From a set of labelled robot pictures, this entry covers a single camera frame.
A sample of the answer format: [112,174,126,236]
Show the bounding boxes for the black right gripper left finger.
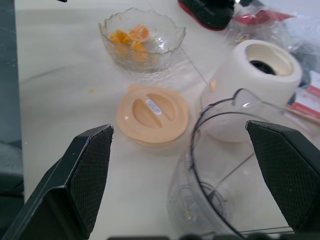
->
[7,124,115,240]

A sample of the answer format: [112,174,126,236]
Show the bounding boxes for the cream blender lid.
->
[116,84,190,148]

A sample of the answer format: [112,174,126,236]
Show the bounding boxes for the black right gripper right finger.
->
[246,119,320,233]

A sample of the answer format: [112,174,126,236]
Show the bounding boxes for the clear plastic bowl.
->
[98,7,187,74]

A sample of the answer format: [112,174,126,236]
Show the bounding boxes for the orange fruit pieces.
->
[108,24,151,63]

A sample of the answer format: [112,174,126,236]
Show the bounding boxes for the small bag of screws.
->
[231,28,253,45]

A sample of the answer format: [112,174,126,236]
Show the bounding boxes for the cream blender base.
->
[199,39,304,144]

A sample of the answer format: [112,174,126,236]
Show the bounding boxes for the clear blender jar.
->
[166,88,301,238]

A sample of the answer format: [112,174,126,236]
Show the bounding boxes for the black padded mitt red edge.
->
[177,0,236,32]

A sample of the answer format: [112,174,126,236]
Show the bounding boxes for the red and white box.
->
[286,84,320,127]

